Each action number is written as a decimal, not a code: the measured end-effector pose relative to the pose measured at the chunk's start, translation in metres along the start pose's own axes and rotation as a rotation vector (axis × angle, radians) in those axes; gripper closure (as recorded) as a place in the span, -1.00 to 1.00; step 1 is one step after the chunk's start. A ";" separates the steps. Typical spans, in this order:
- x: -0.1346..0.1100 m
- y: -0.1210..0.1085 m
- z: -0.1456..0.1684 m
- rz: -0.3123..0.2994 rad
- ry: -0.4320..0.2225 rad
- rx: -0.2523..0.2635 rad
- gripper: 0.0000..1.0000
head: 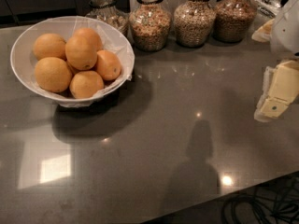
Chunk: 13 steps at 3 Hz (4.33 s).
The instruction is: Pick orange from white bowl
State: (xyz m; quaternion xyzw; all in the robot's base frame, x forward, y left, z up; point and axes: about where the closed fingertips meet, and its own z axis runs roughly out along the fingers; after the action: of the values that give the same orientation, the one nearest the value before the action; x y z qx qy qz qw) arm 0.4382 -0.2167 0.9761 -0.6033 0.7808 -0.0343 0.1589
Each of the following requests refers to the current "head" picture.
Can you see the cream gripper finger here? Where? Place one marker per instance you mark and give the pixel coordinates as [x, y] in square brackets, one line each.
[263, 33]
[280, 89]

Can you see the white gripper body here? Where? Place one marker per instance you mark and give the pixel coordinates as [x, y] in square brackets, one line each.
[287, 27]

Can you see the orange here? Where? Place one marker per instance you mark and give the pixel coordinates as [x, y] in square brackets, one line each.
[91, 36]
[53, 74]
[108, 65]
[49, 45]
[86, 84]
[80, 53]

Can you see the clear plastic bowl liner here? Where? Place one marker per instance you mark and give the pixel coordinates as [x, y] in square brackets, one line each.
[114, 41]

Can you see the white bowl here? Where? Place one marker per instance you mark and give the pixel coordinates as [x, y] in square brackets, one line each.
[23, 60]

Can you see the clear plastic bag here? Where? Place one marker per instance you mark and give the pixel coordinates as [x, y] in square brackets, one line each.
[269, 0]

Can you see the glass jar dark grain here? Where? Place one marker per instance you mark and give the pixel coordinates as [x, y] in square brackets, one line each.
[233, 19]

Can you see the glass jar mixed cereal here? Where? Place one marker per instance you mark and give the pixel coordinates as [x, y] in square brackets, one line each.
[150, 23]

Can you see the glass jar leftmost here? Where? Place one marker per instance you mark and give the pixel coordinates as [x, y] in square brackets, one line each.
[106, 11]

